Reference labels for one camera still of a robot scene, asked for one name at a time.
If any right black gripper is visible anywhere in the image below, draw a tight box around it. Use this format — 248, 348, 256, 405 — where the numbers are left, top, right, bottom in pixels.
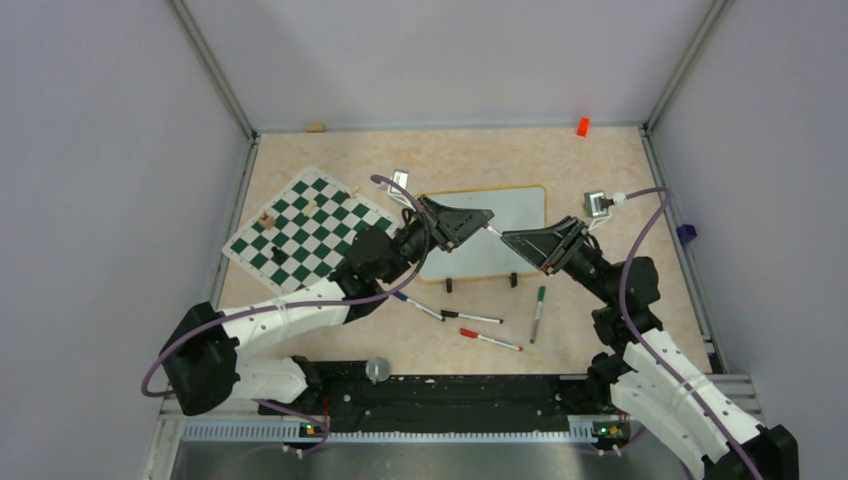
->
500, 215, 618, 305

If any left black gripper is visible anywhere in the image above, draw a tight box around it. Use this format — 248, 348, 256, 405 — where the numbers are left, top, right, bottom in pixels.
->
380, 194, 494, 285

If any magenta marker body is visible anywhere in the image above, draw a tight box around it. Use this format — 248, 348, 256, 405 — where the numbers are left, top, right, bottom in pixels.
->
483, 224, 503, 239

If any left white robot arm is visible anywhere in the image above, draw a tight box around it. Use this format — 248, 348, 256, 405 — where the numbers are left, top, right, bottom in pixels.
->
155, 196, 494, 416

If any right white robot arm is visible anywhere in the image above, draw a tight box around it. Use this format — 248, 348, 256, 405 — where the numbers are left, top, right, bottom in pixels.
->
500, 217, 800, 479

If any yellow-framed whiteboard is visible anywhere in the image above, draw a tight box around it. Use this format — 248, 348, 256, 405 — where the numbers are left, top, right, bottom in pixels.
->
419, 185, 547, 282

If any green capped marker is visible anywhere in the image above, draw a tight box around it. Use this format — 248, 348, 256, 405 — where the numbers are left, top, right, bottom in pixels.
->
529, 285, 547, 344

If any blue capped marker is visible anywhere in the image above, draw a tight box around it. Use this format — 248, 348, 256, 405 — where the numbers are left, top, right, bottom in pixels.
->
393, 291, 445, 322

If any black capped marker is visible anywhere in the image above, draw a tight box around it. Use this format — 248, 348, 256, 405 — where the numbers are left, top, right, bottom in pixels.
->
440, 310, 504, 324

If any red capped marker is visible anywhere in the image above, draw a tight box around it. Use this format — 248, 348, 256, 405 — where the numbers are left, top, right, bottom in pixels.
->
459, 328, 523, 352

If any orange toy block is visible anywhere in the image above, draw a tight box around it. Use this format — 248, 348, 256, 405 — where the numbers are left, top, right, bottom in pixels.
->
576, 117, 591, 138

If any cream chess piece middle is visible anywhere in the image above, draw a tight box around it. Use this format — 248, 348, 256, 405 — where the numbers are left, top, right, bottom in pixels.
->
302, 200, 317, 216

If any purple toy block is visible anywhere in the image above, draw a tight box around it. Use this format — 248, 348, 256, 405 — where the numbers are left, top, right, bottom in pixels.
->
676, 224, 698, 245

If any green white chess mat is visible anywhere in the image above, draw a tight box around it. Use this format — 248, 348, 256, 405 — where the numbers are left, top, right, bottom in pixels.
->
222, 167, 399, 295

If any wooden cork piece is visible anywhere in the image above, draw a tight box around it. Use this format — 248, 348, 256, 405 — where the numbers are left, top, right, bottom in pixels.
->
305, 123, 327, 133

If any black chess piece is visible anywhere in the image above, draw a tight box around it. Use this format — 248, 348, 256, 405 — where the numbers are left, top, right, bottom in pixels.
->
271, 246, 289, 265

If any wooden cube chess piece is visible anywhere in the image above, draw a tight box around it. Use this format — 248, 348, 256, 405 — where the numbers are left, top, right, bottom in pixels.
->
257, 212, 276, 230

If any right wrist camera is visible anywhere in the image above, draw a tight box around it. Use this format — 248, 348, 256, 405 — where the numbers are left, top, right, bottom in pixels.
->
584, 190, 615, 219

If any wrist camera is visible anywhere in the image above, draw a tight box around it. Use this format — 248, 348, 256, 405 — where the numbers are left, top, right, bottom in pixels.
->
388, 169, 409, 202
584, 190, 615, 219

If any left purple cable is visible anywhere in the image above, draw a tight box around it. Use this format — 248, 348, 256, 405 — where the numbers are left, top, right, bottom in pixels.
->
140, 174, 432, 458

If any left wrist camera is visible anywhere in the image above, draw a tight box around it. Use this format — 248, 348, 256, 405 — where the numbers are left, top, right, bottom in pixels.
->
388, 169, 409, 202

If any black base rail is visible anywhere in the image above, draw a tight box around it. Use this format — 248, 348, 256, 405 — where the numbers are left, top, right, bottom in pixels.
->
289, 361, 618, 434

